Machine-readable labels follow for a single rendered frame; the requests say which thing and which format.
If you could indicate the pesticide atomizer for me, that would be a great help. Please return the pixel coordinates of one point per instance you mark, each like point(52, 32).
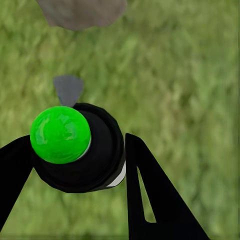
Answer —
point(77, 147)

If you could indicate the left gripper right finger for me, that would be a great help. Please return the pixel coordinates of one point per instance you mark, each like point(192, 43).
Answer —
point(174, 220)

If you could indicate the tree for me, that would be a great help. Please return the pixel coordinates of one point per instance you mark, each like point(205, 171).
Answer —
point(79, 15)

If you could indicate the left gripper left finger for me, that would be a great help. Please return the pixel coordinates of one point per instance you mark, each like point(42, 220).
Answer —
point(15, 167)

